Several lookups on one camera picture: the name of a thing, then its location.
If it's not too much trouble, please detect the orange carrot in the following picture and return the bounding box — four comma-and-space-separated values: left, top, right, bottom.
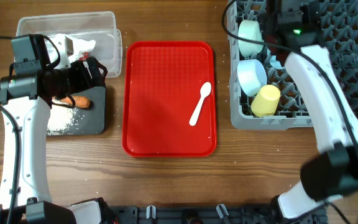
52, 96, 91, 109

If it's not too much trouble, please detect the light blue plate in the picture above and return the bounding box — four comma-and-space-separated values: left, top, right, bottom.
267, 48, 285, 70

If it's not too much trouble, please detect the yellow cup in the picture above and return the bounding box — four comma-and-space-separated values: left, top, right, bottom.
251, 85, 281, 117

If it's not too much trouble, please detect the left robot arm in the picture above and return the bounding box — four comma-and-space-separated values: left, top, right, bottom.
0, 34, 117, 223

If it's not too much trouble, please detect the white rice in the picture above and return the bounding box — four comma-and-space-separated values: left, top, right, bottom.
47, 105, 85, 136

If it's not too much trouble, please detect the clear plastic bin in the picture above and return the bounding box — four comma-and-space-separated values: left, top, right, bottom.
16, 11, 122, 78

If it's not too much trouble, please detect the green bowl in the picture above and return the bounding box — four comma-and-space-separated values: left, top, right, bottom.
238, 20, 263, 58

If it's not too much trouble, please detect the grey dishwasher rack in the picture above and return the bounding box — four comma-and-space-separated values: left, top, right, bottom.
226, 0, 358, 130

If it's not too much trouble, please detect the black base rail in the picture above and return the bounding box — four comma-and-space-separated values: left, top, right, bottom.
104, 204, 328, 224

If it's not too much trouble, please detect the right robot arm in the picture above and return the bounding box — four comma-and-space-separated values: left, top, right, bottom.
262, 1, 358, 221

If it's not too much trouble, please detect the light blue rice bowl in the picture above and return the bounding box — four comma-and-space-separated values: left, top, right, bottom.
237, 59, 267, 96

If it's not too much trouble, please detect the red serving tray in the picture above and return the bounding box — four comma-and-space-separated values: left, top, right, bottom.
122, 40, 218, 157

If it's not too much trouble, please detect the white plastic spoon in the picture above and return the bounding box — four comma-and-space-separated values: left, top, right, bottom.
189, 82, 212, 126

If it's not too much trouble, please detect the white napkin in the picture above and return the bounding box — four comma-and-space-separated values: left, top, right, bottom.
66, 35, 96, 62

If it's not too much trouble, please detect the red wrapper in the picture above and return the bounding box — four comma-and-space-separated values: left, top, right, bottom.
79, 52, 90, 61

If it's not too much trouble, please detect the black waste tray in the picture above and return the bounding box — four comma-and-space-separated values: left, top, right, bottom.
71, 86, 106, 135

